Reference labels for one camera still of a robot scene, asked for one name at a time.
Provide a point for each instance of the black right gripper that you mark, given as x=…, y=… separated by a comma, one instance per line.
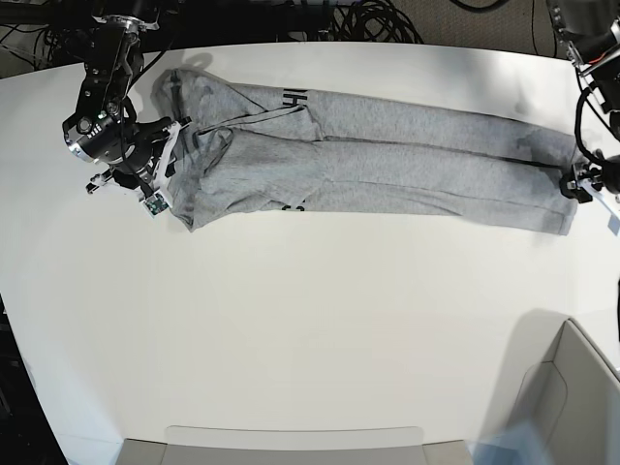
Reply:
x=138, y=155

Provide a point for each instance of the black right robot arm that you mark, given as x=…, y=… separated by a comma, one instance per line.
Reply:
x=115, y=62

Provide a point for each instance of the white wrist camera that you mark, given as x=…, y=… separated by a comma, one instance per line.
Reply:
x=613, y=223
x=155, y=204

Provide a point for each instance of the blue cloth in corner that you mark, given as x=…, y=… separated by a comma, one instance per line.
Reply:
x=520, y=443

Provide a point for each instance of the grey tray at front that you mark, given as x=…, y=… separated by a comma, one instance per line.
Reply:
x=200, y=445

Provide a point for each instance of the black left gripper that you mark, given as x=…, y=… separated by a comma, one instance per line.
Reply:
x=584, y=179

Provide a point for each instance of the grey T-shirt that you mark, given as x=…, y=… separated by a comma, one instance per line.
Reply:
x=254, y=148

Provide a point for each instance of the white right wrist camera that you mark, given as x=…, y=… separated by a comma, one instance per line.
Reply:
x=155, y=204

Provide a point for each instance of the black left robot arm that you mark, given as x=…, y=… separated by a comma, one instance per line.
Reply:
x=589, y=30

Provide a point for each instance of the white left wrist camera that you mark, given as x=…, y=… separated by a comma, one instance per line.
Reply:
x=613, y=223

